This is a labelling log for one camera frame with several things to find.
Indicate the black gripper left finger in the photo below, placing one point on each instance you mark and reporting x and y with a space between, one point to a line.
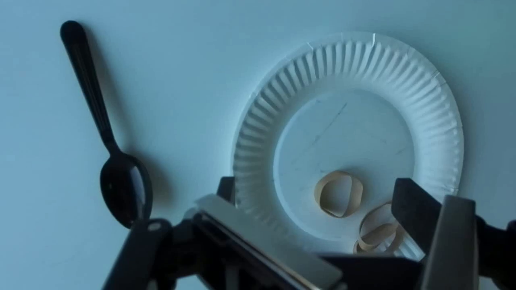
222 247

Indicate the tan rubber band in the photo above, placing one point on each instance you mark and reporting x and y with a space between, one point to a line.
379 233
338 194

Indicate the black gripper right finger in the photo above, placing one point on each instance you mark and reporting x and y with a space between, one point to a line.
459 245

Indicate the white paper plate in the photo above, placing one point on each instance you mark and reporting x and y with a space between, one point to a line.
361 104

